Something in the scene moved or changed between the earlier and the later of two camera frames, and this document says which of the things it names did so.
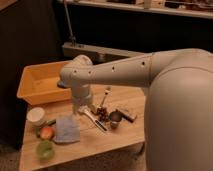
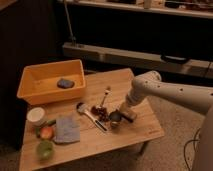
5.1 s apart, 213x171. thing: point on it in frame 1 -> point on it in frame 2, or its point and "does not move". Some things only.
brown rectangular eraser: [128, 116] does not move
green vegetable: [49, 122] does not move
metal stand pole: [72, 37] does not move
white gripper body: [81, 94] -> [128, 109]
